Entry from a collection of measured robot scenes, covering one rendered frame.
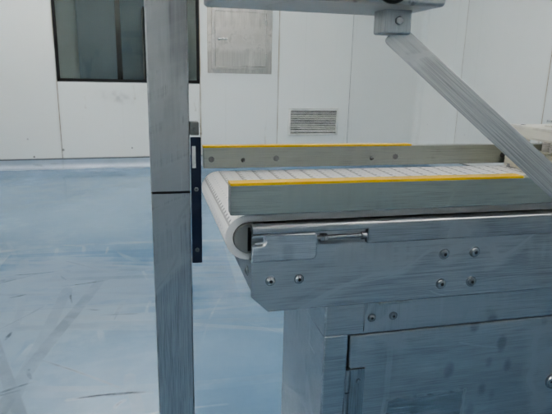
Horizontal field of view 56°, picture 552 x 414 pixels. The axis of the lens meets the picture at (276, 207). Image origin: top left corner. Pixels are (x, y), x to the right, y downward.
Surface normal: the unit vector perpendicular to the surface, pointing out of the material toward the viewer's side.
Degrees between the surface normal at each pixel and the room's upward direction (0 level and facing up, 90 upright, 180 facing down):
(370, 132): 90
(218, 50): 90
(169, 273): 90
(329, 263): 90
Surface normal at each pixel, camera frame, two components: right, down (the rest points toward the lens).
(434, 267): 0.23, 0.25
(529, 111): -0.96, 0.05
